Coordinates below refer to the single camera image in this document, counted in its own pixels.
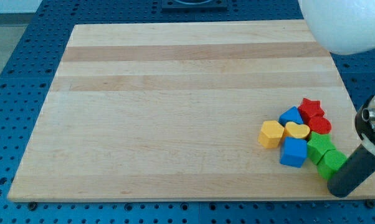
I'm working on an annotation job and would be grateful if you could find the wooden board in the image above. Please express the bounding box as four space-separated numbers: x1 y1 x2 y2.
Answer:
8 20 360 202

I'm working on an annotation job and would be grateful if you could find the blue triangle block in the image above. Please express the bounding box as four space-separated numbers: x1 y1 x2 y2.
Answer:
278 106 304 126

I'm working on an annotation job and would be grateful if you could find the green star block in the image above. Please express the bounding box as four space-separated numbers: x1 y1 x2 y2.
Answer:
307 131 336 165

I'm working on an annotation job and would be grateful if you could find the dark square base plate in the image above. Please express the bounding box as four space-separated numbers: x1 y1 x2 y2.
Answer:
161 0 228 11

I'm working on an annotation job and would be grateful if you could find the green cylinder block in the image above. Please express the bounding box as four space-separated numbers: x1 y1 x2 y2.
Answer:
317 150 347 180

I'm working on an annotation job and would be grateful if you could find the yellow hexagon block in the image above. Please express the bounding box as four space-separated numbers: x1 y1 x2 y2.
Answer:
258 120 285 149

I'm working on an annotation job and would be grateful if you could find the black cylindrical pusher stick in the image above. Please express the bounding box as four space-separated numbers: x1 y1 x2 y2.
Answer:
327 143 375 198

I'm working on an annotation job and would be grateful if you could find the red cylinder block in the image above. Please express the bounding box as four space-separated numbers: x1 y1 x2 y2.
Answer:
307 116 332 134

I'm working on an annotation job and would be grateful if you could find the yellow heart block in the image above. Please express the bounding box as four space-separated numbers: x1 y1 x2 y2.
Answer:
283 121 311 139

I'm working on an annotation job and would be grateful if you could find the red star block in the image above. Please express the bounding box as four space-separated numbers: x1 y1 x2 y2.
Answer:
298 98 325 123

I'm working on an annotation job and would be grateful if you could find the blue cube block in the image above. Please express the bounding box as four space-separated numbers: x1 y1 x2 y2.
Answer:
280 137 307 168

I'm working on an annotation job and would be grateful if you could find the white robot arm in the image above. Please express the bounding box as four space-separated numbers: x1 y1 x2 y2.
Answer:
298 0 375 198

